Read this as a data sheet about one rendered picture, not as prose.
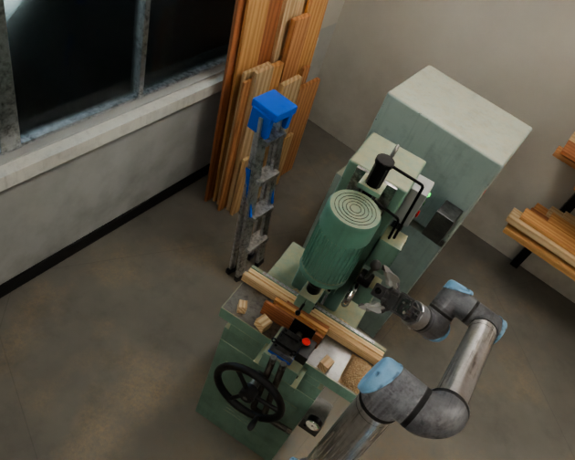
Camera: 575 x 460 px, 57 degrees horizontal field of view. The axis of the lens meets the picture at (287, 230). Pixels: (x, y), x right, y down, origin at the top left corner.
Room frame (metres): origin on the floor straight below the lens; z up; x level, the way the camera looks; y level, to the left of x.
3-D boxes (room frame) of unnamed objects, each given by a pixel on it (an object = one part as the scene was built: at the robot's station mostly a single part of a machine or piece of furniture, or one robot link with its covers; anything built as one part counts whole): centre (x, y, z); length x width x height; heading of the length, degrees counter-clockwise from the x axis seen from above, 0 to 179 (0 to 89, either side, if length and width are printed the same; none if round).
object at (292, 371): (1.02, -0.17, 0.91); 0.15 x 0.14 x 0.09; 77
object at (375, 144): (1.51, -0.23, 1.16); 0.22 x 0.22 x 0.72; 77
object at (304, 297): (1.24, -0.17, 1.03); 0.14 x 0.07 x 0.09; 167
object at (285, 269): (1.34, -0.19, 0.76); 0.57 x 0.45 x 0.09; 167
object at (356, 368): (1.07, -0.43, 0.92); 0.14 x 0.09 x 0.04; 167
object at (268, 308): (1.14, -0.14, 0.94); 0.25 x 0.01 x 0.08; 77
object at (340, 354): (1.11, -0.19, 0.87); 0.61 x 0.30 x 0.06; 77
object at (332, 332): (1.21, -0.23, 0.92); 0.67 x 0.02 x 0.04; 77
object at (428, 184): (1.50, -0.38, 1.40); 0.10 x 0.06 x 0.16; 167
